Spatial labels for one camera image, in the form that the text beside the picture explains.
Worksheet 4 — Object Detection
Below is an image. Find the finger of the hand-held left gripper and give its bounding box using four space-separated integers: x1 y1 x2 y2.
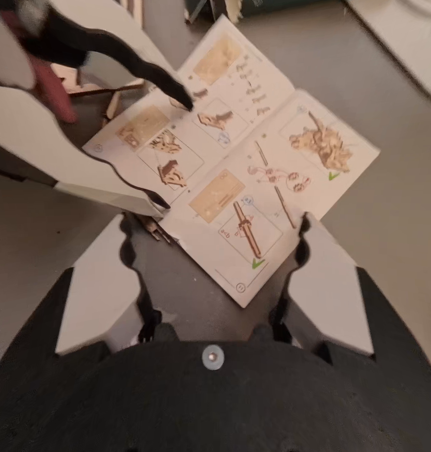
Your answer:
0 0 195 112
0 84 172 219

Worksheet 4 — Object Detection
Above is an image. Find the paper instruction sheet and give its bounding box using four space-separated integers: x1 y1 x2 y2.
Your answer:
82 14 381 309

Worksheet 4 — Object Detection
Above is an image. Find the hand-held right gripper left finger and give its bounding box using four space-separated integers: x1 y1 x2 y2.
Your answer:
54 212 163 355

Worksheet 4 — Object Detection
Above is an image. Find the small wooden model part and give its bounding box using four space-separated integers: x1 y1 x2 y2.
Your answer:
139 215 175 245

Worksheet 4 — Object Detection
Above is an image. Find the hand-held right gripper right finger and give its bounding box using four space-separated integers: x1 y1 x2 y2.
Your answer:
268 211 376 357

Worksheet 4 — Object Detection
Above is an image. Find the white rounded mat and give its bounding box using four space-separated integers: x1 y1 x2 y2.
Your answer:
344 0 431 104

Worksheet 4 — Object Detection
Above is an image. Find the pale wooden piece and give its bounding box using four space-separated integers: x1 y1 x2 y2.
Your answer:
102 91 125 122

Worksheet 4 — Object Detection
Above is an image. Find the laser-cut plywood sheet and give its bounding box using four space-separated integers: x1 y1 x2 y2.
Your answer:
53 0 147 97

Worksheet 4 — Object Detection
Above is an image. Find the dark pink object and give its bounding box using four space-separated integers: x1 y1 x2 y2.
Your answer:
26 53 79 124

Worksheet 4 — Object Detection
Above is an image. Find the dark cardboard box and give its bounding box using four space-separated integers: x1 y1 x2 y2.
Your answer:
184 0 343 23

